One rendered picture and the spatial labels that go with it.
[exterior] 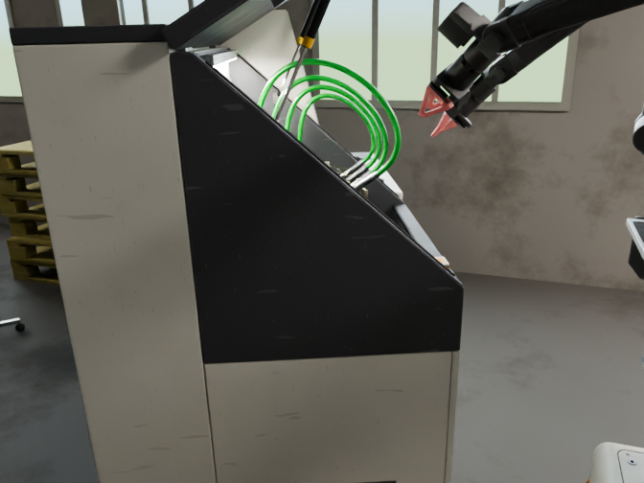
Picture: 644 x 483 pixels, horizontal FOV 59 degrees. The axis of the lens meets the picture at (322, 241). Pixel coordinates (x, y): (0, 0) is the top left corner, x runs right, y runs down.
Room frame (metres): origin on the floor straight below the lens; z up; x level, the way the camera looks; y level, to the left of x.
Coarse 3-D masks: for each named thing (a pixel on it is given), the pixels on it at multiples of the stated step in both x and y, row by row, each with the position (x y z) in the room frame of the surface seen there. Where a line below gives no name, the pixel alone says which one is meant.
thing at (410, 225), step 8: (400, 208) 1.73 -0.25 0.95; (400, 216) 1.66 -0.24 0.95; (408, 216) 1.65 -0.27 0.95; (400, 224) 1.66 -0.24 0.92; (408, 224) 1.57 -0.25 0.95; (416, 224) 1.56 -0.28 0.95; (408, 232) 1.51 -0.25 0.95; (416, 232) 1.50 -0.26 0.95; (424, 232) 1.49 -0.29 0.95; (416, 240) 1.44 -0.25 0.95; (424, 240) 1.43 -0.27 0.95; (432, 248) 1.36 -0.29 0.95; (440, 256) 1.31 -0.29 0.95
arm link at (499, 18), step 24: (528, 0) 1.08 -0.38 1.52; (552, 0) 1.01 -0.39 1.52; (576, 0) 0.97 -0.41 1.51; (600, 0) 0.95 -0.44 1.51; (624, 0) 0.92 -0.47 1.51; (504, 24) 1.07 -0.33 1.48; (528, 24) 1.04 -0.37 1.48; (552, 24) 1.02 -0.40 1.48; (576, 24) 0.99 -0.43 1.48; (504, 48) 1.09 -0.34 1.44
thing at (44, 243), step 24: (24, 144) 3.63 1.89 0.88; (0, 168) 3.44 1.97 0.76; (24, 168) 3.48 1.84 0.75; (0, 192) 3.49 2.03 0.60; (24, 192) 3.45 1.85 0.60; (24, 216) 3.45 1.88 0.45; (24, 240) 3.44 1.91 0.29; (48, 240) 3.42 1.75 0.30; (24, 264) 3.48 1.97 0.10; (48, 264) 3.38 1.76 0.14
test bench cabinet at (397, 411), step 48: (240, 384) 1.10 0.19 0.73; (288, 384) 1.10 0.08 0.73; (336, 384) 1.11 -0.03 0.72; (384, 384) 1.12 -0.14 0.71; (432, 384) 1.12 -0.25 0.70; (240, 432) 1.10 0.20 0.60; (288, 432) 1.10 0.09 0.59; (336, 432) 1.11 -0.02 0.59; (384, 432) 1.12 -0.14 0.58; (432, 432) 1.12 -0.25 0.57; (240, 480) 1.10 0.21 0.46; (288, 480) 1.10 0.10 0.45; (336, 480) 1.11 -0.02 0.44; (384, 480) 1.12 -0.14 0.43; (432, 480) 1.12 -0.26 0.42
